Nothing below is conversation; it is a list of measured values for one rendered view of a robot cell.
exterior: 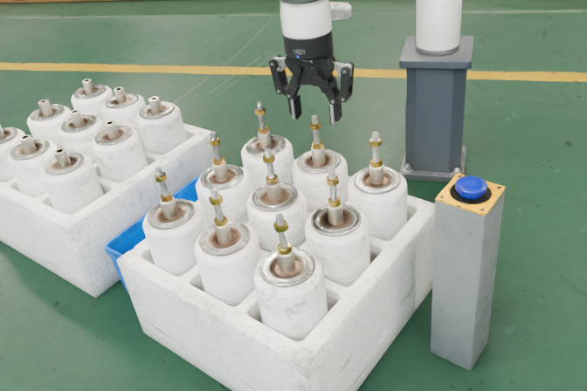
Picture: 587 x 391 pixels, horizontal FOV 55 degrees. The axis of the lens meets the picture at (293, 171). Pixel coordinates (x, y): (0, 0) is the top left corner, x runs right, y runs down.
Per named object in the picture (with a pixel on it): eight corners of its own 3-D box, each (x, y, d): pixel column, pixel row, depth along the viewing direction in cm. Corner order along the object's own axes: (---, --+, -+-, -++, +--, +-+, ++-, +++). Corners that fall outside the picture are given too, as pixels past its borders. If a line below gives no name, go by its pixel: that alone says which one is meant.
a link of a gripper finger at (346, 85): (341, 67, 84) (334, 100, 88) (352, 71, 84) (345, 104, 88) (348, 59, 86) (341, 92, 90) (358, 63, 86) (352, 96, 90)
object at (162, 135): (176, 164, 138) (158, 98, 128) (204, 174, 133) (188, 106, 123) (146, 185, 132) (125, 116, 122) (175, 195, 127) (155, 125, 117)
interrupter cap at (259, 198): (278, 218, 87) (278, 215, 86) (242, 203, 91) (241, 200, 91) (307, 193, 91) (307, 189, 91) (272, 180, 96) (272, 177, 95)
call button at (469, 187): (462, 183, 79) (463, 171, 78) (490, 191, 76) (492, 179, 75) (450, 198, 76) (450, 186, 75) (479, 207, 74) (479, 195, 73)
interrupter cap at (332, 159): (346, 154, 100) (346, 150, 100) (333, 177, 94) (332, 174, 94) (306, 149, 103) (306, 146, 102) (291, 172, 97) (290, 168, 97)
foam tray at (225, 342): (276, 216, 128) (265, 148, 118) (438, 281, 106) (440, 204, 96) (142, 332, 103) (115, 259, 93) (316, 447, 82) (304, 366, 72)
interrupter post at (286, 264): (297, 263, 78) (294, 244, 76) (295, 275, 76) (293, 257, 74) (279, 263, 78) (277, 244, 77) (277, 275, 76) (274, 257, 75)
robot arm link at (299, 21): (354, 15, 89) (352, -26, 85) (324, 41, 81) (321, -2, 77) (301, 11, 92) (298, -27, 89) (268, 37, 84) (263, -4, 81)
